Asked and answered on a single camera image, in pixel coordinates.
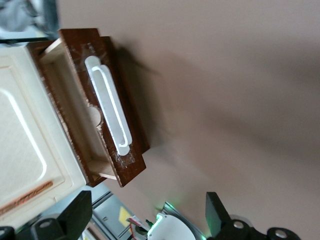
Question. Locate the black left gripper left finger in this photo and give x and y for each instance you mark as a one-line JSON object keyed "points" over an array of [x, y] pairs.
{"points": [[62, 225]]}

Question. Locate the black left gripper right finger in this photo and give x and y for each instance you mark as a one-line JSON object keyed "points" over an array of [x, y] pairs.
{"points": [[225, 230]]}

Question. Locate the brown wooden drawer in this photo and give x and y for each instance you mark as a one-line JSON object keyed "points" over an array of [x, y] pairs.
{"points": [[72, 100]]}

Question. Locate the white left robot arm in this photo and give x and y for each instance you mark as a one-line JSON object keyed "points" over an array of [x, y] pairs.
{"points": [[172, 230]]}

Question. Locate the cream and brown drawer cabinet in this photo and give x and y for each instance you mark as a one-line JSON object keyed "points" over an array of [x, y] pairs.
{"points": [[20, 125]]}

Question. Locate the grey profile with yellow sticker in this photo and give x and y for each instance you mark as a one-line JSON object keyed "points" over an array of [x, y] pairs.
{"points": [[112, 212]]}

